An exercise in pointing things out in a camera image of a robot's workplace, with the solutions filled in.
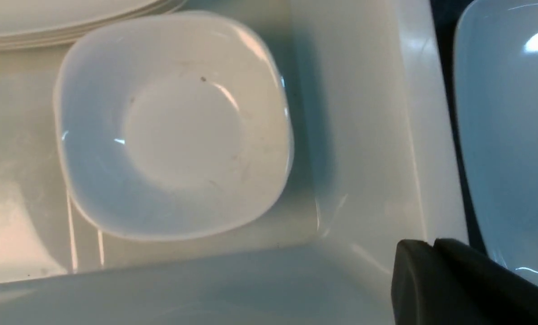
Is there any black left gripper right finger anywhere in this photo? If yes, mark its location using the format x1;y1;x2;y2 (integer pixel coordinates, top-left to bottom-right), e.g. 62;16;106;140
433;238;538;325

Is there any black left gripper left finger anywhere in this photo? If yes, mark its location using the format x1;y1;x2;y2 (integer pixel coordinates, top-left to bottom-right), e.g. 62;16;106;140
391;239;477;325

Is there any large white square plate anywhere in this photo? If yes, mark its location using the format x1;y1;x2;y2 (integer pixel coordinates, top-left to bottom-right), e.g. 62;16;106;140
453;0;538;286

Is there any small white square bowl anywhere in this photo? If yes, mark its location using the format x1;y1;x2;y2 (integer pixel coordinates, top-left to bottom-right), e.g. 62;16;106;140
53;11;294;241

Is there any large white plastic tub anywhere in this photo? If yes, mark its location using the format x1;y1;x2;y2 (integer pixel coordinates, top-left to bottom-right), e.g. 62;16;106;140
0;0;468;325

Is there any black plastic serving tray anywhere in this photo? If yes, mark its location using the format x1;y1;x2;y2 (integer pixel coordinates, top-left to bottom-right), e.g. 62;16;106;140
430;0;487;255

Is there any stack of white plates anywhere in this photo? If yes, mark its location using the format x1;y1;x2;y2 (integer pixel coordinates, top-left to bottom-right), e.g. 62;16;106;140
0;0;185;50

